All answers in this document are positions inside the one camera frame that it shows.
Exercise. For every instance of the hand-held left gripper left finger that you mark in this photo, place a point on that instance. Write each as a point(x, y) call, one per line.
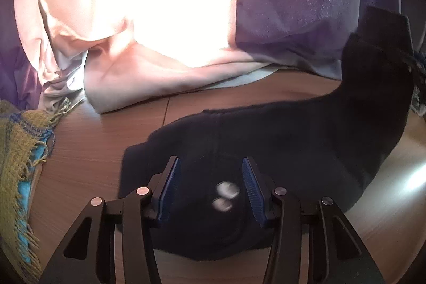
point(168, 191)

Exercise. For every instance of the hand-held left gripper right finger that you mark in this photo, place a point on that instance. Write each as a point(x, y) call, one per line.
point(254, 191)

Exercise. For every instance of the black pants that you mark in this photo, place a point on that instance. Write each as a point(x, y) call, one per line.
point(299, 137)

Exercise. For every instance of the yellow plaid fringed blanket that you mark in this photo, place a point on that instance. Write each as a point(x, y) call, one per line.
point(20, 151)

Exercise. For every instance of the pink curtain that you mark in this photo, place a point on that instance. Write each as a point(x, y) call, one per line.
point(133, 21)

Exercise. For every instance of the narrow purple curtain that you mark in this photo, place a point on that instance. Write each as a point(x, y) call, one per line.
point(18, 81)

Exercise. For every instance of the wide purple curtain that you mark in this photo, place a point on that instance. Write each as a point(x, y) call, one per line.
point(299, 4)

